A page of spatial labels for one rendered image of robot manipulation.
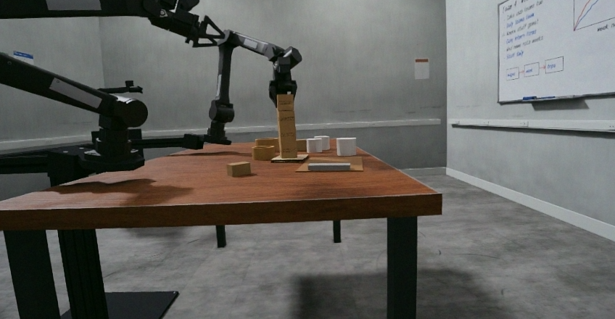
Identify small wooden pallet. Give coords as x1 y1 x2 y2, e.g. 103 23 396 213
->
271 154 309 163

